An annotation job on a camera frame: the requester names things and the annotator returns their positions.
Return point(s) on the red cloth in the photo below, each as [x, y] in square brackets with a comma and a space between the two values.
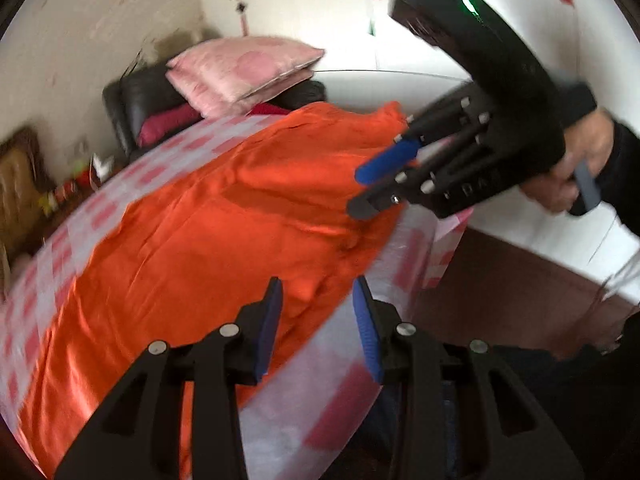
[270, 109]

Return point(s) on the black leather chair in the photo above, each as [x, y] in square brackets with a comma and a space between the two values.
[130, 105]

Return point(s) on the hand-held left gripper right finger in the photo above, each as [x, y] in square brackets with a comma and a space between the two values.
[367, 332]

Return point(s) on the white object on nightstand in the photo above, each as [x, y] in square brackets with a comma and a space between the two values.
[102, 166]

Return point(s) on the red hanging knot ornament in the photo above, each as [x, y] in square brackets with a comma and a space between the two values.
[241, 7]

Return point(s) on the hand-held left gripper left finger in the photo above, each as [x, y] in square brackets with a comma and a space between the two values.
[267, 327]

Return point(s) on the large pink pillow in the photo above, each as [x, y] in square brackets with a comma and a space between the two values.
[235, 65]

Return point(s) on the person's right hand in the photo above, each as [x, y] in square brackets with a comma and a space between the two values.
[590, 140]

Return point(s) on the brown tufted headboard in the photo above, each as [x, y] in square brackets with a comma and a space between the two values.
[20, 185]

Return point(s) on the orange pants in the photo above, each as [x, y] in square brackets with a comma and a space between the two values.
[200, 240]

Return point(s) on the flat pink pillow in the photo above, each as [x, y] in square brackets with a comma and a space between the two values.
[270, 92]

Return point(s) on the dark red cushion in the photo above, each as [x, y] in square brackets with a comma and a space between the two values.
[165, 122]

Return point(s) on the person's right forearm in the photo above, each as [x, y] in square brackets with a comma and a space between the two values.
[625, 170]

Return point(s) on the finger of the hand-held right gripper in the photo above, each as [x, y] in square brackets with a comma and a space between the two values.
[365, 206]
[387, 160]

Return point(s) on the pink checkered table cloth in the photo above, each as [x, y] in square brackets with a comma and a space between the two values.
[310, 410]

